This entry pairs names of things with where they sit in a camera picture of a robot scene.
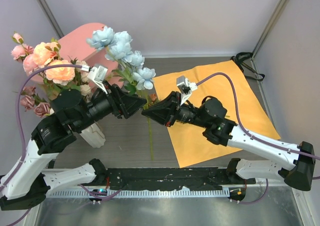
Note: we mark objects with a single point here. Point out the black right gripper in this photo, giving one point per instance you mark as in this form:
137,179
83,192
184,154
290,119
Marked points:
166,111

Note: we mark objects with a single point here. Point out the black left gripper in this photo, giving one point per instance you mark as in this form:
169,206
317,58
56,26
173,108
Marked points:
124,104

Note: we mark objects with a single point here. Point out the rust brown rose stem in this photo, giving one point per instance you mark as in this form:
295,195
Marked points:
153,97

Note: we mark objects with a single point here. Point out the blue flower stem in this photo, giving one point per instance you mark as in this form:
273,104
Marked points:
138,79

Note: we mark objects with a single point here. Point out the peach rose flower stem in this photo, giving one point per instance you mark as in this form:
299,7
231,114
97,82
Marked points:
83,83

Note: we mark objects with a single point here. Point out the orange yellow wrapping paper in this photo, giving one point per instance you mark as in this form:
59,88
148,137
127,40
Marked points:
202,129

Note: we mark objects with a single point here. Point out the mauve rose flower stem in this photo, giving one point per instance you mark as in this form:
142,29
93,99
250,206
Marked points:
31,101

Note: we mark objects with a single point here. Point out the large peach peony stem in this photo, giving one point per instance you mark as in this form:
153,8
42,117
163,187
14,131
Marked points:
56,75

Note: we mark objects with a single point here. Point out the pink rose flower stem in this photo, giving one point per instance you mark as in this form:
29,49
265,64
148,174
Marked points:
21,51

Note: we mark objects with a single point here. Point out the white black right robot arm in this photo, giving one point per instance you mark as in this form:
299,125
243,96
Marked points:
290,163

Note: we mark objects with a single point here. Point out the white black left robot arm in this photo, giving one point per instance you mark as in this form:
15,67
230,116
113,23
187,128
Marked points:
28,186

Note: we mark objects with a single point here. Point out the white ribbed ceramic vase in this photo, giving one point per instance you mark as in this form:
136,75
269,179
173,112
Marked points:
93,135

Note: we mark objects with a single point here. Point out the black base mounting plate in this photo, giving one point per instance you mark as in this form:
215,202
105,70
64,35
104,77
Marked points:
170,179

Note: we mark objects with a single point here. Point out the pink three-tier shelf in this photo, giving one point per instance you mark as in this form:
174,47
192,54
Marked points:
75,49

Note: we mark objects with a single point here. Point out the white slotted cable duct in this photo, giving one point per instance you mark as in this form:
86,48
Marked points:
183,193

